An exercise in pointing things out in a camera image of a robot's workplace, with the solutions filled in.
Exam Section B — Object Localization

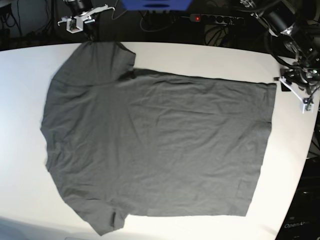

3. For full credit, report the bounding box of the blue box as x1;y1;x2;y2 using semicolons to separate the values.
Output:
121;0;192;11

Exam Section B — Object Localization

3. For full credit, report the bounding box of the dark grey T-shirt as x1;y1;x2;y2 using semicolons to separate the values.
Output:
40;42;277;236

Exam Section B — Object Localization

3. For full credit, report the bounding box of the black case with white lettering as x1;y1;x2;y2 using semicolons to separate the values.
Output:
275;157;320;240

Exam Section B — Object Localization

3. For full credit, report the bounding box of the black power strip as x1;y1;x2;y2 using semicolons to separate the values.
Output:
188;13;246;26

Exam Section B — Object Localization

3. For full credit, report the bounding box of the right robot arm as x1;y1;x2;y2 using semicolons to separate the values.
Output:
64;0;100;41

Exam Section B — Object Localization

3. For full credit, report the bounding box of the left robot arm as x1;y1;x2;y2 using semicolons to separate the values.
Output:
237;0;320;95

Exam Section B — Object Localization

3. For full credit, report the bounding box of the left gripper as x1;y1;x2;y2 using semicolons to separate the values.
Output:
273;34;320;92

